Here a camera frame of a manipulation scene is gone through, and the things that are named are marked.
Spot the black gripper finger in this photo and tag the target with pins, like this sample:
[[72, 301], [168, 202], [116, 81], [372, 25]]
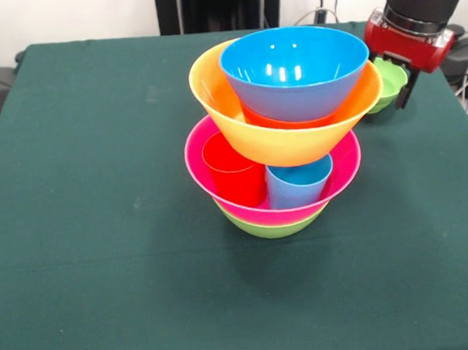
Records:
[[405, 90]]

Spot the blue cup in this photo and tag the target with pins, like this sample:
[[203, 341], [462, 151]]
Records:
[[296, 190]]

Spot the large green bowl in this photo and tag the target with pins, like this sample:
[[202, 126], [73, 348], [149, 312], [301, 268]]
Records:
[[275, 230]]

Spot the large blue bowl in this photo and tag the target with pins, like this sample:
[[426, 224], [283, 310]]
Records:
[[297, 97]]

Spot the small green bowl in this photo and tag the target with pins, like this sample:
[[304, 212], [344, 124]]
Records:
[[393, 81]]

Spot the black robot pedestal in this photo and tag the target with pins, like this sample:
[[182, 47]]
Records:
[[212, 2]]

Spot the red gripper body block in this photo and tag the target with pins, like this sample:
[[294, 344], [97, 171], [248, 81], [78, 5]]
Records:
[[410, 45]]

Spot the dark green tablecloth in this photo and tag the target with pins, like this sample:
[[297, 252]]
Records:
[[104, 274]]

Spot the large orange bowl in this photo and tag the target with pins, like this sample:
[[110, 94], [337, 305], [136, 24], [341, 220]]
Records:
[[280, 147]]

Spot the black wall plug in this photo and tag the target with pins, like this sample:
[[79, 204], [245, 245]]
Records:
[[320, 16]]

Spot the large pink bowl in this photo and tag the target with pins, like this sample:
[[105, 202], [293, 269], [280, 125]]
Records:
[[338, 162]]

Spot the red cup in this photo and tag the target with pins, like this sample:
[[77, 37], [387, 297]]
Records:
[[238, 182]]

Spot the small red-orange bowl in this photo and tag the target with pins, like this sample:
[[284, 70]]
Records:
[[262, 122]]

